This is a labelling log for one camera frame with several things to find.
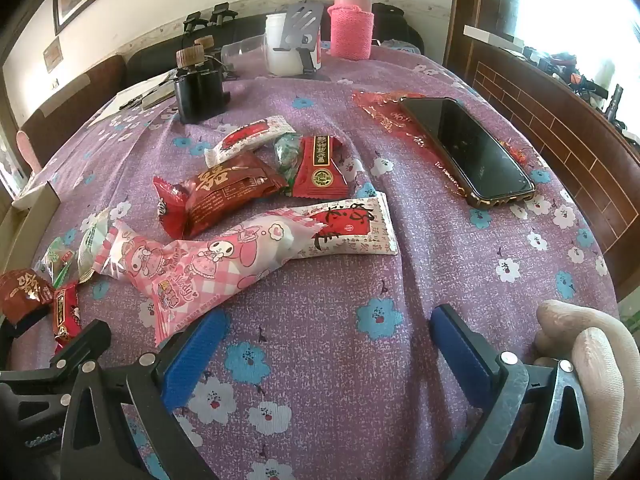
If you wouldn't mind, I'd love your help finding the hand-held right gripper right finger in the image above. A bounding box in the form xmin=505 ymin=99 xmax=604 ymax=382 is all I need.
xmin=430 ymin=304 xmax=597 ymax=480

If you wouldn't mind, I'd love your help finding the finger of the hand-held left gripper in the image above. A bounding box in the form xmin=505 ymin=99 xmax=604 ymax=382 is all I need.
xmin=0 ymin=305 xmax=55 ymax=361
xmin=50 ymin=321 xmax=111 ymax=375

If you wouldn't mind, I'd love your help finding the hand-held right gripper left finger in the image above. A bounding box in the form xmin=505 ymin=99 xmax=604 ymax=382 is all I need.
xmin=60 ymin=307 xmax=231 ymax=480

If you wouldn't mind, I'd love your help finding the small dark red snack packet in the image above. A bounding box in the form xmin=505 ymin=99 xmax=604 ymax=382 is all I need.
xmin=0 ymin=269 xmax=55 ymax=326

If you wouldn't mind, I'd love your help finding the pink cartoon snack packet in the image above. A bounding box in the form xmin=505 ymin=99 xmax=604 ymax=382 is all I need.
xmin=97 ymin=210 xmax=326 ymax=347

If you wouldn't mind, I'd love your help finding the cardboard box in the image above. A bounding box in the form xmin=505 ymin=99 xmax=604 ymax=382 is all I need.
xmin=0 ymin=180 xmax=63 ymax=281

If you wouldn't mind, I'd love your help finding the red candy packet white print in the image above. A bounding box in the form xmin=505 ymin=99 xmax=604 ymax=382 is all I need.
xmin=152 ymin=175 xmax=193 ymax=241

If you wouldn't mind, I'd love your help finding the large dark red snack packet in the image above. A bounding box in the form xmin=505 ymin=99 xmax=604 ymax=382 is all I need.
xmin=182 ymin=152 xmax=291 ymax=238

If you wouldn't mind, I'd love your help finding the person's right hand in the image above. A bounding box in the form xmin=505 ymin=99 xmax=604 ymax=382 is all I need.
xmin=534 ymin=299 xmax=632 ymax=480

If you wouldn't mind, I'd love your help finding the small green candy packet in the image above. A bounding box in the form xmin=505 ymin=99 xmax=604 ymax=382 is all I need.
xmin=35 ymin=237 xmax=76 ymax=288

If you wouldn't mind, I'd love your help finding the green white snack packet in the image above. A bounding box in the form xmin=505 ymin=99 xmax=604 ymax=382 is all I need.
xmin=77 ymin=207 xmax=118 ymax=283

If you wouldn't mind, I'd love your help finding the purple floral tablecloth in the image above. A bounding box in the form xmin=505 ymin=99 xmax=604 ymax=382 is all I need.
xmin=10 ymin=42 xmax=621 ymax=480

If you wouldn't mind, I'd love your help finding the long white red snack packet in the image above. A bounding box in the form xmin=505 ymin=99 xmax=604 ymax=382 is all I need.
xmin=280 ymin=191 xmax=400 ymax=257

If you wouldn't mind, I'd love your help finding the black smartphone gold case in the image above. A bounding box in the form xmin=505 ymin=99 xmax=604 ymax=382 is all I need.
xmin=399 ymin=96 xmax=537 ymax=210

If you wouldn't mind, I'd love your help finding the small red candy wrapper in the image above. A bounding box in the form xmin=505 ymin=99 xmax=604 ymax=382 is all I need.
xmin=500 ymin=140 xmax=528 ymax=166

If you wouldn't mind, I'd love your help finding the red packet gold seal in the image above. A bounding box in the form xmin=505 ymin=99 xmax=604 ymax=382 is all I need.
xmin=290 ymin=135 xmax=357 ymax=200

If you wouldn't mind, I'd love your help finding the white paper sheet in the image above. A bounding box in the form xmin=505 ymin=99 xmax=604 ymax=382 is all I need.
xmin=87 ymin=72 xmax=173 ymax=128

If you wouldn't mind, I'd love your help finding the brown chair back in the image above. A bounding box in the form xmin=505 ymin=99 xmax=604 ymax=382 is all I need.
xmin=20 ymin=55 xmax=128 ymax=166

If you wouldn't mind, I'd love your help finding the black pen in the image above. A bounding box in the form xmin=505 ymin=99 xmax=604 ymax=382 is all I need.
xmin=119 ymin=91 xmax=156 ymax=111

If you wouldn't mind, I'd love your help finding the wooden brick-pattern cabinet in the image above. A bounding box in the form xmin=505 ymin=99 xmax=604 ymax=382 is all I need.
xmin=445 ymin=0 xmax=640 ymax=311

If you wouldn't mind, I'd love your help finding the black cylinder holder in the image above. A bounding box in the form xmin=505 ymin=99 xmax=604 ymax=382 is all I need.
xmin=202 ymin=66 xmax=231 ymax=113
xmin=174 ymin=70 xmax=206 ymax=125

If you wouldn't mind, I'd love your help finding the black sofa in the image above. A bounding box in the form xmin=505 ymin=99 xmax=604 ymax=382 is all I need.
xmin=125 ymin=2 xmax=426 ymax=91

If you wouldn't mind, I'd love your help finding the clear plastic cup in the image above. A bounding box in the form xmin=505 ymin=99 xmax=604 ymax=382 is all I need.
xmin=220 ymin=34 xmax=268 ymax=68

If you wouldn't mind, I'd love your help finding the white plastic jar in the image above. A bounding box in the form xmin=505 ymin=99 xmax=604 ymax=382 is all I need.
xmin=265 ymin=12 xmax=321 ymax=77

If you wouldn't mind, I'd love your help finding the pink bottle knitted sleeve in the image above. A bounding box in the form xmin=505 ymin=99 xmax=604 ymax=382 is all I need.
xmin=327 ymin=0 xmax=375 ymax=61

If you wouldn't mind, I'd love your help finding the grey card on stand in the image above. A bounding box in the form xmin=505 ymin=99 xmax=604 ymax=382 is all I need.
xmin=272 ymin=1 xmax=323 ymax=77

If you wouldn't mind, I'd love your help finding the small wall picture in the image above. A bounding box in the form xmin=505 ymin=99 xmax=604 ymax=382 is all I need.
xmin=42 ymin=37 xmax=63 ymax=73

